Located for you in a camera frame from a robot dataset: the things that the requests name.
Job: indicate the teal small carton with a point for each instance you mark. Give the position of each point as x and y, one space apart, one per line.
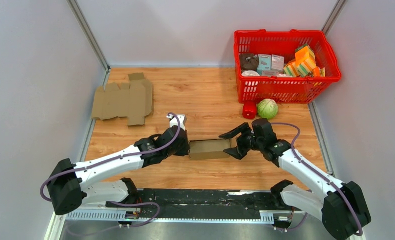
265 63

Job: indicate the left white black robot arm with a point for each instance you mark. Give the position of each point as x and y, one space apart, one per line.
72 185

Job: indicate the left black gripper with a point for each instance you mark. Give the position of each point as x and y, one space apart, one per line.
186 149

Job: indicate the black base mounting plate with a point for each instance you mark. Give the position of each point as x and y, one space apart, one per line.
207 204

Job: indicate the orange green striped sponge stack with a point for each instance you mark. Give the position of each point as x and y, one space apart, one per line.
304 64

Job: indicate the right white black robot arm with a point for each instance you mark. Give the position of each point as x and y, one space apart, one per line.
310 175

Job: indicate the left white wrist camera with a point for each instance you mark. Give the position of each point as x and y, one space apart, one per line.
178 120

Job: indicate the white round lid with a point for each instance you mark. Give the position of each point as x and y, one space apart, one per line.
250 73

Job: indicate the red plastic shopping basket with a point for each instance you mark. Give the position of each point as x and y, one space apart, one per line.
278 86

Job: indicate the cardboard sheet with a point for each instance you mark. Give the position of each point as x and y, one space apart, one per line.
133 100

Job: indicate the brown round toy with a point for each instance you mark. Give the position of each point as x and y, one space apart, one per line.
249 61

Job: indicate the green toy cabbage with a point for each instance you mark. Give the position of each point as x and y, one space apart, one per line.
267 109

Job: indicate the aluminium frame rail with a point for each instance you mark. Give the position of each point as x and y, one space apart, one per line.
342 211

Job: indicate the red toy pepper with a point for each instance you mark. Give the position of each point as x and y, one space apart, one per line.
249 110

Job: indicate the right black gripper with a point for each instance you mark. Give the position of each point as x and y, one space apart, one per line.
237 152

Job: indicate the brown cardboard paper box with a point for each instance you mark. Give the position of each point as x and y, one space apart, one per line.
211 149

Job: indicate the grey small carton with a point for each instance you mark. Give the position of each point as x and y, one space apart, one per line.
277 63

